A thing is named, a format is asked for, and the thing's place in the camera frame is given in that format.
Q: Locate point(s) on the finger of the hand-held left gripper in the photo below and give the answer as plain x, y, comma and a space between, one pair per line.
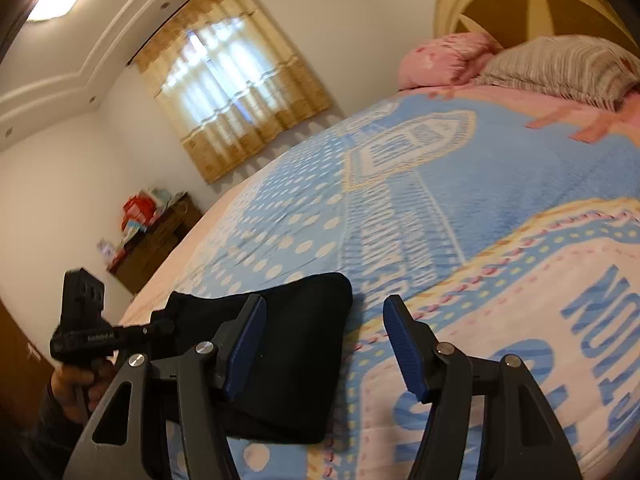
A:
160, 329

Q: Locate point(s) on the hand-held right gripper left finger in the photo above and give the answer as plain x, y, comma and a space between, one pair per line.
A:
245, 345

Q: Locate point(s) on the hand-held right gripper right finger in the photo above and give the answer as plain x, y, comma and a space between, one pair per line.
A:
407, 350

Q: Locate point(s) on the black pants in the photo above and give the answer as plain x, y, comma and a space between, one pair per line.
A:
300, 340

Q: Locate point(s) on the person's left forearm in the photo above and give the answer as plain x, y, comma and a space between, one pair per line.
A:
45, 440

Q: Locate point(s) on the person's left hand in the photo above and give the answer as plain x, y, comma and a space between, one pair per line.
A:
67, 385

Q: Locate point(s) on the brown wooden desk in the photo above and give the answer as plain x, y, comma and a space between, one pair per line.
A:
155, 250

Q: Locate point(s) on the brown wooden door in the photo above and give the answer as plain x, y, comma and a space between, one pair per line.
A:
20, 360

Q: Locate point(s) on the red gift bag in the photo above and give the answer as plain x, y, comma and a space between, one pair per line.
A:
137, 207

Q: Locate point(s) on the bed with polka-dot sheet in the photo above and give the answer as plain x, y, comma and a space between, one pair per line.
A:
450, 185

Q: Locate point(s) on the beige floral window curtain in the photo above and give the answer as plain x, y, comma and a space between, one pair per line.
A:
225, 145

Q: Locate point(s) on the dark curtain rod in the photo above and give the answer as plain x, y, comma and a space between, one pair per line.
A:
130, 60

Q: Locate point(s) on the pink floral pillow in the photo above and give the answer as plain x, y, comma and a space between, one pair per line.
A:
440, 60

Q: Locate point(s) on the striped pillow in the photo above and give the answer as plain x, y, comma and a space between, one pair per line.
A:
560, 70

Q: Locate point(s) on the cream wooden headboard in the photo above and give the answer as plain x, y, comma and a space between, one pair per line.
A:
500, 15

